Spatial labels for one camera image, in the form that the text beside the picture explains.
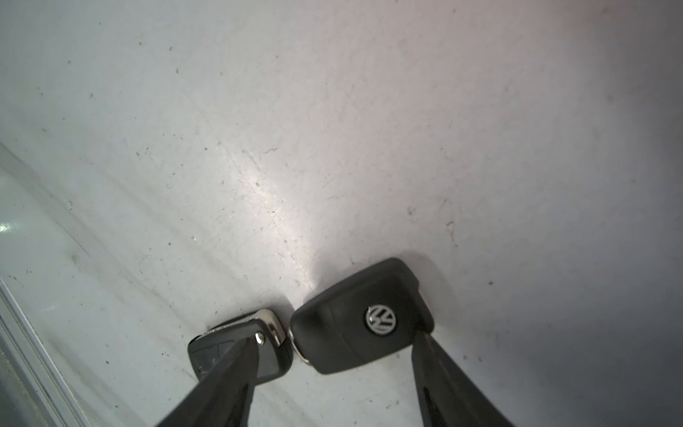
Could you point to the black VW flip key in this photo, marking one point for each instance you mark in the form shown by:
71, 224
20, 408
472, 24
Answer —
368, 316

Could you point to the black flip key buttons up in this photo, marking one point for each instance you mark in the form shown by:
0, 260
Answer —
274, 356

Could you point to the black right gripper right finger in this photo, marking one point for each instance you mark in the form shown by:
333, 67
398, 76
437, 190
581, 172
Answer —
446, 396

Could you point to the aluminium frame rail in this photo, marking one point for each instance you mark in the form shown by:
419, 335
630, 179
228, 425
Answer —
36, 383

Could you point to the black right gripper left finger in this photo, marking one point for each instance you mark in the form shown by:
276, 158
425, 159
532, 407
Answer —
224, 397

